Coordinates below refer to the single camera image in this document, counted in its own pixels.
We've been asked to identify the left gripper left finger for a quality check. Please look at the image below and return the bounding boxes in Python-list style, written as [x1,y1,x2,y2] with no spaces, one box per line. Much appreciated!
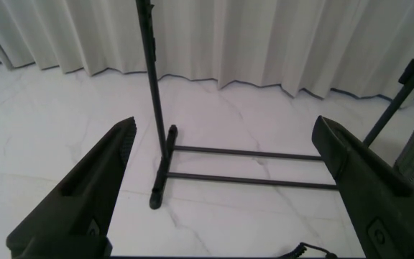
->
[6,116,138,259]

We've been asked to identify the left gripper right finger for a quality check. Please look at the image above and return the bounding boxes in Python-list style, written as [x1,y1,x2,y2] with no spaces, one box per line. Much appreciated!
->
[310,114,414,259]

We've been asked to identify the black clothes rack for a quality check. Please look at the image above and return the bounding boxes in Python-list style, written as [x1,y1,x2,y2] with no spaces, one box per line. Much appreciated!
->
[134,0,414,210]

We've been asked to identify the black cable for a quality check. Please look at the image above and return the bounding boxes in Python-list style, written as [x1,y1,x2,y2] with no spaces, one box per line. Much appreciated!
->
[277,242,339,259]

